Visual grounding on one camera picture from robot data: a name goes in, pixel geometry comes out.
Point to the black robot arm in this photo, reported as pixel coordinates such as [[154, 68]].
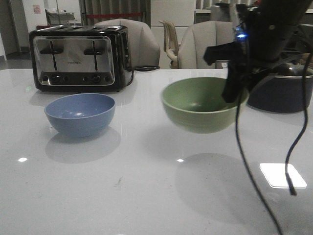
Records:
[[264, 37]]

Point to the green bowl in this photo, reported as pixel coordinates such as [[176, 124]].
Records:
[[196, 105]]

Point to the beige armchair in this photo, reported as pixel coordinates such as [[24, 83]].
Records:
[[200, 36], [144, 49]]

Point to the white cabinet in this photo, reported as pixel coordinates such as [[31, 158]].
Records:
[[179, 12]]

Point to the glass pot lid blue knob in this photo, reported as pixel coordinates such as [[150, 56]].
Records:
[[289, 70]]

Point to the cream plastic chair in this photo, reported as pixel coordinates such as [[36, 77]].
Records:
[[171, 45]]

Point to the beige armchair right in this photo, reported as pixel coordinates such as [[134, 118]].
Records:
[[200, 36]]

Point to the black and chrome toaster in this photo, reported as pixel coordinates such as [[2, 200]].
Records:
[[81, 58]]

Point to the beige armchair left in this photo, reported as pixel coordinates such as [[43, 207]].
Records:
[[144, 49]]

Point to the dark blue saucepan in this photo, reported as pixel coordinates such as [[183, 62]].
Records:
[[280, 94]]

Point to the blue bowl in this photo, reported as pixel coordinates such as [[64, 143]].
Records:
[[81, 115]]

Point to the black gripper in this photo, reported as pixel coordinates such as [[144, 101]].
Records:
[[243, 70]]

